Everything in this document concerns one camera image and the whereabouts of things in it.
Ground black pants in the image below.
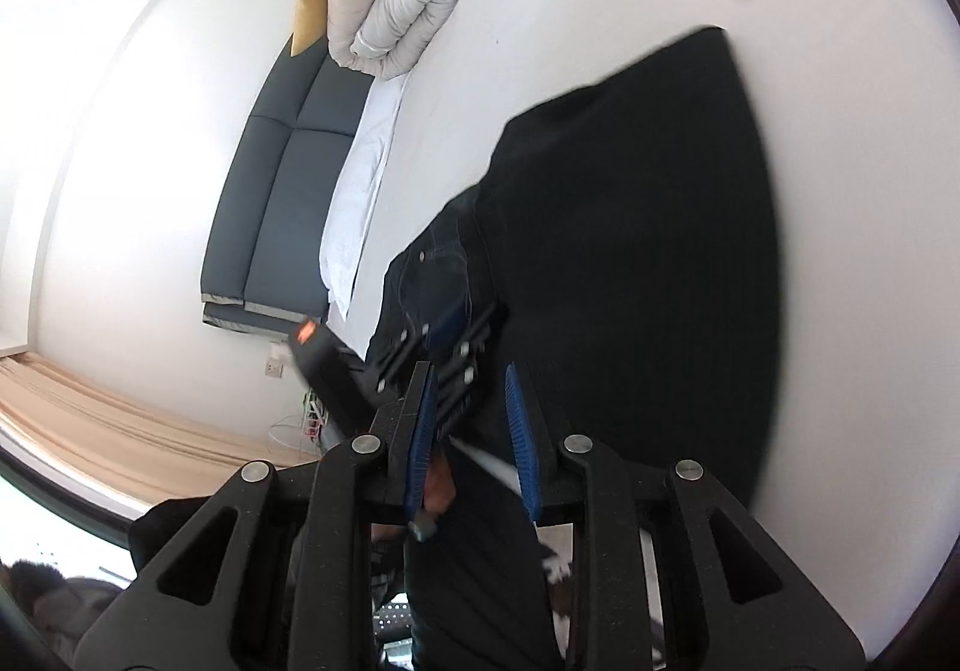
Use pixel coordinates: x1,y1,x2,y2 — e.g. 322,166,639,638
364,25,785,671

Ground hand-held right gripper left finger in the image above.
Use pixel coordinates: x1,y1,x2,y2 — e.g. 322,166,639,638
75,360,443,671

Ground beige curtain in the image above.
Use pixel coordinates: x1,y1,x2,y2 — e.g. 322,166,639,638
0,352,317,519

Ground white pillow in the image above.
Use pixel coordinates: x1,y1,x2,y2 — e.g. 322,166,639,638
319,67,413,322

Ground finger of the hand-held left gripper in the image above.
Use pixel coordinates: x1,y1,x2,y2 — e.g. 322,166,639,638
369,317,437,404
429,300,505,437

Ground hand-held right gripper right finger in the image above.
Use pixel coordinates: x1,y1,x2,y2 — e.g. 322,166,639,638
504,362,867,671

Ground dark grey padded headboard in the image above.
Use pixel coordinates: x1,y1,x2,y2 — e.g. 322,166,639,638
199,37,376,336

